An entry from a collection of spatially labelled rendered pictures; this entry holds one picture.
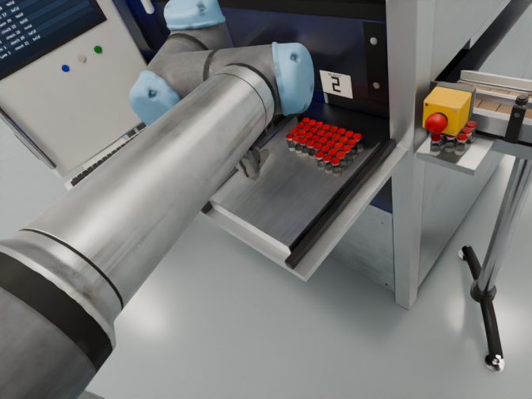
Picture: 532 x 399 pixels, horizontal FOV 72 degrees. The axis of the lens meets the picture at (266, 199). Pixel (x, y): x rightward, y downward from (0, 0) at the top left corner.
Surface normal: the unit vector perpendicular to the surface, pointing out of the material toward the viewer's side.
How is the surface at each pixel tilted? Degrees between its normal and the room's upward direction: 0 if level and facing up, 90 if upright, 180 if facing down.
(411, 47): 90
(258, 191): 0
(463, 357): 0
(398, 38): 90
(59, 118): 90
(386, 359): 0
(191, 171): 66
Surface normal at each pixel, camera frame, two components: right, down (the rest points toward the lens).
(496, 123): -0.65, 0.67
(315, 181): -0.27, -0.64
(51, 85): 0.63, 0.44
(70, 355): 0.88, 0.11
